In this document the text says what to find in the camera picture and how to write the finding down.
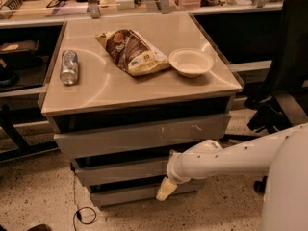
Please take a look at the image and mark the black coiled spring tool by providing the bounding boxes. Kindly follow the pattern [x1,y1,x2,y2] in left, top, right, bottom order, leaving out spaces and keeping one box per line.
[1,0,22,12]

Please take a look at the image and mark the grey drawer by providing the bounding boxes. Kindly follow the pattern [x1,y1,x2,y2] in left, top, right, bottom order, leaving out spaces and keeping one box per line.
[89,176,206,208]
[74,149,217,187]
[54,113,231,159]

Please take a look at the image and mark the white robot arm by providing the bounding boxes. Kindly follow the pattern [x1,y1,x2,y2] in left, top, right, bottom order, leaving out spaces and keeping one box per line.
[156,123,308,231]

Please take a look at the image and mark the white paper bowl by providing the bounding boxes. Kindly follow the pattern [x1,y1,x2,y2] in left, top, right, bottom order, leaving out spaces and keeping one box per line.
[168,48,214,78]

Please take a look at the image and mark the grey drawer cabinet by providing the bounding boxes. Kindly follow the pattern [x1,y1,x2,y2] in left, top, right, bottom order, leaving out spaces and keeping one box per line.
[37,13,244,208]

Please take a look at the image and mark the long workbench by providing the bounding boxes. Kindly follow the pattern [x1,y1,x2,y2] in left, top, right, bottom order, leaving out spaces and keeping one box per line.
[0,0,283,27]

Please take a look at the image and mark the brown shoe tip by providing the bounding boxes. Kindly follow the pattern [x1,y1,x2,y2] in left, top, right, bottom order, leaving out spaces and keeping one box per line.
[26,223,52,231]

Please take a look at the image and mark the black floor cable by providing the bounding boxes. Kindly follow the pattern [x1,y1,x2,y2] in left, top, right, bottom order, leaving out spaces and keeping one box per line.
[69,162,98,231]

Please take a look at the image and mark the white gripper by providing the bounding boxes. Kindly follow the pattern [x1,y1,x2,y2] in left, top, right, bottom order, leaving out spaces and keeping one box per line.
[156,140,222,201]

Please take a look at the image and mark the brown chip bag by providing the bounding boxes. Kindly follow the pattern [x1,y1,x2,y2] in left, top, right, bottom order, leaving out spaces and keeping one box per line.
[95,29,169,77]

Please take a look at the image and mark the silver soda can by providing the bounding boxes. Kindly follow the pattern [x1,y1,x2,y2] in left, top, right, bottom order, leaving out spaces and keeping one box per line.
[60,50,79,85]

